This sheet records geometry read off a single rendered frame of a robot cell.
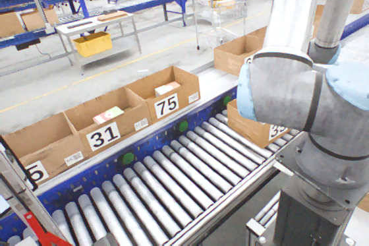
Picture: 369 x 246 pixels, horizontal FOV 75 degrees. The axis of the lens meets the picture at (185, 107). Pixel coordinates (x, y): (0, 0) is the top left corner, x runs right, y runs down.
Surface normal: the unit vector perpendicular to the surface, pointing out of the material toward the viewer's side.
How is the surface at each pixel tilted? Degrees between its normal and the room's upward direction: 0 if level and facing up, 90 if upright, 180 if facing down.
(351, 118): 90
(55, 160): 91
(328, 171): 72
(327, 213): 0
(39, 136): 90
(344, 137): 95
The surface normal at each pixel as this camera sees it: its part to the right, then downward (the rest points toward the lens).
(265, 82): -0.40, -0.25
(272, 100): -0.40, 0.14
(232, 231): -0.12, -0.83
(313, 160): -0.86, 0.06
